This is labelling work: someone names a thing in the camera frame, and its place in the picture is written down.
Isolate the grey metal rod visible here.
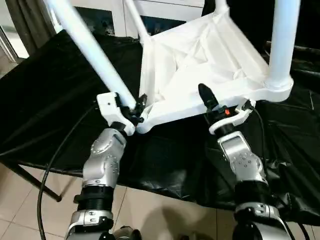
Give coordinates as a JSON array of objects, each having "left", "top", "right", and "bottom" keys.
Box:
[{"left": 264, "top": 40, "right": 320, "bottom": 55}]

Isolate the white plastic table top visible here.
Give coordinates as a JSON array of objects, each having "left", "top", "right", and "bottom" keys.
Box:
[{"left": 136, "top": 12, "right": 295, "bottom": 135}]

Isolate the dark robot foot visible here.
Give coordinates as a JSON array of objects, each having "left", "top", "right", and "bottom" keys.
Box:
[{"left": 112, "top": 225, "right": 141, "bottom": 240}]

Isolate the black metal stand leg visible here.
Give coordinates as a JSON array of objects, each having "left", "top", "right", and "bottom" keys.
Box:
[{"left": 14, "top": 162, "right": 63, "bottom": 203}]

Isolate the white cabinet with glass doors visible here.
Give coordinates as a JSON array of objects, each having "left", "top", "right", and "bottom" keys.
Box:
[{"left": 48, "top": 0, "right": 206, "bottom": 39}]

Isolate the grey curtain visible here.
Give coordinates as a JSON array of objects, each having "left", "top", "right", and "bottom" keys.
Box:
[{"left": 11, "top": 0, "right": 64, "bottom": 56}]

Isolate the black mat cover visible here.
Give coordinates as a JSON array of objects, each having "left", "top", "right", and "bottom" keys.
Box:
[{"left": 0, "top": 29, "right": 320, "bottom": 225}]

